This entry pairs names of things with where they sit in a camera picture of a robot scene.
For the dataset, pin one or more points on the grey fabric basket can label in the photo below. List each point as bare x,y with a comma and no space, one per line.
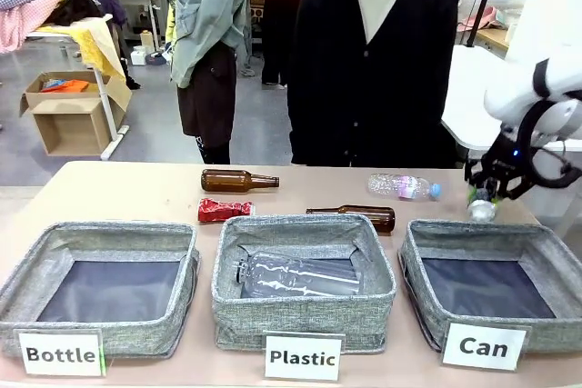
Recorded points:
559,265

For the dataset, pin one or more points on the grey fabric basket bottle label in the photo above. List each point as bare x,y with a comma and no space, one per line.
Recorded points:
91,335

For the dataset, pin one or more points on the black stand pole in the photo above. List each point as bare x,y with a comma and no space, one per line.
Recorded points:
484,2

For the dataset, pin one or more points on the large brown glass bottle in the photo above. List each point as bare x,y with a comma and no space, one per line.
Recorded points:
227,180

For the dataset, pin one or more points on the person in dark red clothes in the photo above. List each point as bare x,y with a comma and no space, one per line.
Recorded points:
282,11

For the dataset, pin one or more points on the open cardboard box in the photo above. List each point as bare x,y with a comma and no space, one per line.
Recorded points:
73,120

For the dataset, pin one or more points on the white sign reading Bottle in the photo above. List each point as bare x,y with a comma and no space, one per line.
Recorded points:
61,354

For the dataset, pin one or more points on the crushed red can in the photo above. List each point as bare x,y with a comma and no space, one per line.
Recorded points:
223,211

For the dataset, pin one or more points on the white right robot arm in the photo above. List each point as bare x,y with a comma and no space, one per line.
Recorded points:
514,97

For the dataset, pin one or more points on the yellow cloth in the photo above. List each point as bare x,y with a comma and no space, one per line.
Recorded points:
97,42

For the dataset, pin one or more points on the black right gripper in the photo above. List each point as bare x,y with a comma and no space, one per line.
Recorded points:
508,165

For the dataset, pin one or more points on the slim brown glass bottle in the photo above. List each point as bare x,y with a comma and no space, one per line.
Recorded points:
364,216

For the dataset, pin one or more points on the white sign reading Can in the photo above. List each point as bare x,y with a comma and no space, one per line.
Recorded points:
483,346

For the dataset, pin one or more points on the person in grey-green jacket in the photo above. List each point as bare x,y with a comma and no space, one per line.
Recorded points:
207,33

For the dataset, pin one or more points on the orange cloth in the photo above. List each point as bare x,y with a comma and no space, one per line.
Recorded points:
68,85

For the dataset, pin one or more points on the white folding table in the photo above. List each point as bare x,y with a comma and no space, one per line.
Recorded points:
107,102

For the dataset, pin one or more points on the white sign reading Plastic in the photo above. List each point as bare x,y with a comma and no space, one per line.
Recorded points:
302,357

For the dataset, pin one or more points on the person in black cardigan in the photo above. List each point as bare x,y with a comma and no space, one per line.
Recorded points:
373,88

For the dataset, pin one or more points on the pink checkered cloth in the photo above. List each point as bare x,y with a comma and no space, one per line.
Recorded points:
18,29

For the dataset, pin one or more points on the crushed silver can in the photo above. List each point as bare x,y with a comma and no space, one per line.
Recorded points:
481,211

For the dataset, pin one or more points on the grey fabric basket plastic label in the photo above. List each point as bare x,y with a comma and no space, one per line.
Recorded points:
300,315

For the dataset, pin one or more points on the clear plastic bottle blue cap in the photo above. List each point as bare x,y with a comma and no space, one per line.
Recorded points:
395,186

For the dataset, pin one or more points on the clear plastic bottle black cap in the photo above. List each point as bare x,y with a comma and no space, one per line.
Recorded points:
295,274

